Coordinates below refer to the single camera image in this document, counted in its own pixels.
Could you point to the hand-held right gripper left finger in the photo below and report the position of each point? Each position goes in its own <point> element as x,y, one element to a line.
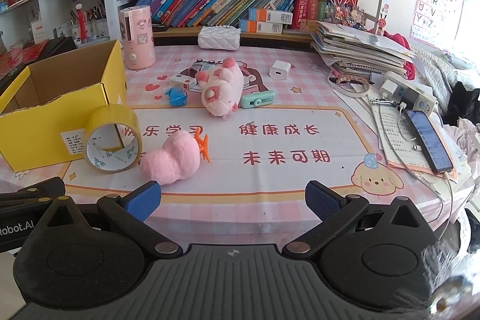
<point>144,202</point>

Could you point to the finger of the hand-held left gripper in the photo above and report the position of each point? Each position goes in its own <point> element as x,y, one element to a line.
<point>45,188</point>
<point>26,205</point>

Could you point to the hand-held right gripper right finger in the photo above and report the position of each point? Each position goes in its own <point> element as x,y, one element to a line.
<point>322,200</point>

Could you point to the pink fluffy plush orange feet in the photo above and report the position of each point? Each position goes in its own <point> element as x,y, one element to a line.
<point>168,158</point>

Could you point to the yellow cardboard box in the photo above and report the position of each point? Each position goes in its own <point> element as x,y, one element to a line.
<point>37,134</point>

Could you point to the yellow tape roll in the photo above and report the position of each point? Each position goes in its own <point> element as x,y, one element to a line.
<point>112,111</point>

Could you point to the small blue toy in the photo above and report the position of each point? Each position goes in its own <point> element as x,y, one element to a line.
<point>176,97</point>

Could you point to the mint green small device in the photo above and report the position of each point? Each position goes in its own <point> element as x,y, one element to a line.
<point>257,99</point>

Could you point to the small white red-label box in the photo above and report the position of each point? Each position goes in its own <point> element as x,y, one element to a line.
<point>183,81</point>

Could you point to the white charger plug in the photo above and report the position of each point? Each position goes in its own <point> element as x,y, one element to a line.
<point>281,69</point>

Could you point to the pink pig plush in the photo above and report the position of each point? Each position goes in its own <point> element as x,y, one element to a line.
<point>225,80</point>

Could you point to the pink printed table cover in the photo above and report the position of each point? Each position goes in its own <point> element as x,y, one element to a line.
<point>232,192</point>

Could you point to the printed worksheet stack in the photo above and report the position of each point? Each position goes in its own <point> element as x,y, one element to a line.
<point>393,147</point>

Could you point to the black flat box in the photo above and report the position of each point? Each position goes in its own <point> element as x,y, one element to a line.
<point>9,78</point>

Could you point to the silver metal tool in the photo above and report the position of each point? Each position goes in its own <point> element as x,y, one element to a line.
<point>382,101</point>

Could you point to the black smartphone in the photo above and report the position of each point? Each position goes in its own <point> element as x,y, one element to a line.
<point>427,140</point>

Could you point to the white power adapter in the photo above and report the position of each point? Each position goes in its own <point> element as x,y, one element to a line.
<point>390,84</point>

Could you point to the white power strip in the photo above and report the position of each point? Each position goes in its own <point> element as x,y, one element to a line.
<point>420,98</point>

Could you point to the black electronic keyboard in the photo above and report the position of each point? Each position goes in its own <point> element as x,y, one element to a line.
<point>60,47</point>

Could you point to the pale crumpled cloth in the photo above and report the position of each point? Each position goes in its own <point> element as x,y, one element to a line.
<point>467,143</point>

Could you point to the white red-header card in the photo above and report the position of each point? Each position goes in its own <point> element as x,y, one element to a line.
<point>40,31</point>

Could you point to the white pen cup with pens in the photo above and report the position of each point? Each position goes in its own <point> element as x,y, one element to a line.
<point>99,27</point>
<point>79,33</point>

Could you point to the stack of papers and notebooks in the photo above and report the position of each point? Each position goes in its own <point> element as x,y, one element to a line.
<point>360,46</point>

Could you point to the pink cylindrical desk appliance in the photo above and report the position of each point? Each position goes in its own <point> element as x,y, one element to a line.
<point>137,39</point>

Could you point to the black cloth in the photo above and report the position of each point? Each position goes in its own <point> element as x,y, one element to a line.
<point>465,102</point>

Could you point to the grey blanket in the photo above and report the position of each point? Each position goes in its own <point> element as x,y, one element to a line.
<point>435,65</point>

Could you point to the red garment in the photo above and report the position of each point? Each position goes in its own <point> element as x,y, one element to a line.
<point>401,40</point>

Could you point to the white quilted pouch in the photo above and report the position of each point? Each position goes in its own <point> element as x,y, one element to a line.
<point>219,39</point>

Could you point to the orange white carton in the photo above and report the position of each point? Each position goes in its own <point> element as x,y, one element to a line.
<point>270,16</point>
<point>262,27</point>

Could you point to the small reindeer card figure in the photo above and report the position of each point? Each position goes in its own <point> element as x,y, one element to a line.
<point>382,22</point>

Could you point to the red thick dictionary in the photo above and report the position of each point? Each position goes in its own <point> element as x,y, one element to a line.
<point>302,12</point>

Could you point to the colourful figure ornament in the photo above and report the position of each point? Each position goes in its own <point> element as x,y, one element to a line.
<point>343,12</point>

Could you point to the leaning row of blue books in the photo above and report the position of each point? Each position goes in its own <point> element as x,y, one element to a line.
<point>210,1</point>

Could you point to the pale wall chart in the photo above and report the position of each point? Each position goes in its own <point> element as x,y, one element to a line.
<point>471,1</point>

